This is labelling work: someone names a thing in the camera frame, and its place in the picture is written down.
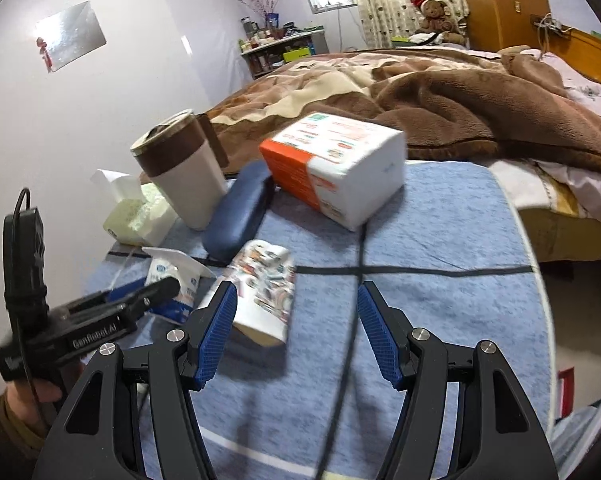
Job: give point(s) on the teddy bear with red hat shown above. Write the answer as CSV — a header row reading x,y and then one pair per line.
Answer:
x,y
435,17

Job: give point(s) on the shiny wall poster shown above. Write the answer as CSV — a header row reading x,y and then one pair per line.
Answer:
x,y
70,35

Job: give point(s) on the pink bed sheet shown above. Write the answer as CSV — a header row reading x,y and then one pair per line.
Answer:
x,y
575,175

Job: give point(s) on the cluttered shelf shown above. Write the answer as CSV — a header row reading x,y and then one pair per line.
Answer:
x,y
280,47

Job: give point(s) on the orange and white tissue pack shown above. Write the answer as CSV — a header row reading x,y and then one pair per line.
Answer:
x,y
340,170

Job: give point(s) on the green soft tissue pack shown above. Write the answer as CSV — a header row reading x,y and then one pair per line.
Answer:
x,y
135,215

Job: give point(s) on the clear bottle with blue label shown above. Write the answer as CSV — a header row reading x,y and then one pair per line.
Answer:
x,y
180,280

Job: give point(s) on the blue glasses case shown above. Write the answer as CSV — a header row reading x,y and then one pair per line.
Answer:
x,y
240,210

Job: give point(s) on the printed paper cup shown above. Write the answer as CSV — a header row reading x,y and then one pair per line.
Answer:
x,y
265,290

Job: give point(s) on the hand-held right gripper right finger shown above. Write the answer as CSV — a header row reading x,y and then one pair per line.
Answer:
x,y
380,335

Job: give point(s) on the person's left forearm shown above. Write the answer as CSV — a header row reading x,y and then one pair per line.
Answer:
x,y
18,435

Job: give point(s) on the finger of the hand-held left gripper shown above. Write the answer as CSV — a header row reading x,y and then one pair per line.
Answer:
x,y
153,292
128,291

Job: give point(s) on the blue table mat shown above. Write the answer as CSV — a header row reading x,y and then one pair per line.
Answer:
x,y
430,285

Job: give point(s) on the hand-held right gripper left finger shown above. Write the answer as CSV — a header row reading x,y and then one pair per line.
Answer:
x,y
218,335

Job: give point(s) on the brown blanket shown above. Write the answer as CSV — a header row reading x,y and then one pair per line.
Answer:
x,y
430,100

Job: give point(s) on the power strip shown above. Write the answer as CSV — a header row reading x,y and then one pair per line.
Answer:
x,y
547,24

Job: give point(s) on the patterned curtain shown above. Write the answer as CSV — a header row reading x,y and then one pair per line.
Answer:
x,y
405,0

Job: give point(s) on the wooden headboard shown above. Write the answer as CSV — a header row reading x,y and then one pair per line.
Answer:
x,y
590,55

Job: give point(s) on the person's left hand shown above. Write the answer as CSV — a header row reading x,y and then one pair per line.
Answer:
x,y
33,392

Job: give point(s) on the wooden wardrobe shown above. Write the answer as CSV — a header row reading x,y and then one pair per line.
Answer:
x,y
500,5

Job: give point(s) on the white tumbler with brown band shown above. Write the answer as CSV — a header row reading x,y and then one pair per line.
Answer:
x,y
180,175

